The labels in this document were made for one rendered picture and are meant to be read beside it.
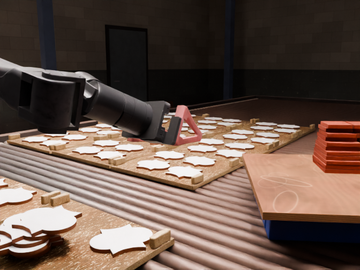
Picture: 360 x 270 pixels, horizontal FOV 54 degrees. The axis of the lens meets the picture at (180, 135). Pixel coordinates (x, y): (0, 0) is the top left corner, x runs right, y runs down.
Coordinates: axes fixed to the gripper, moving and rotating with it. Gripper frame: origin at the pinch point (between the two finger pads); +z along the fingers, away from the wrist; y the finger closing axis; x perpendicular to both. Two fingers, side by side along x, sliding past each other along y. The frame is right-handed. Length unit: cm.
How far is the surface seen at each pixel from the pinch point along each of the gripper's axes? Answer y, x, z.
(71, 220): 23.2, 21.8, -4.3
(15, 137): 157, 3, 19
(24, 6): 564, -224, 87
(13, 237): 25.8, 27.1, -14.3
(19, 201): 59, 24, -4
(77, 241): 26.9, 27.0, 0.6
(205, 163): 51, -4, 61
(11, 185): 78, 22, -1
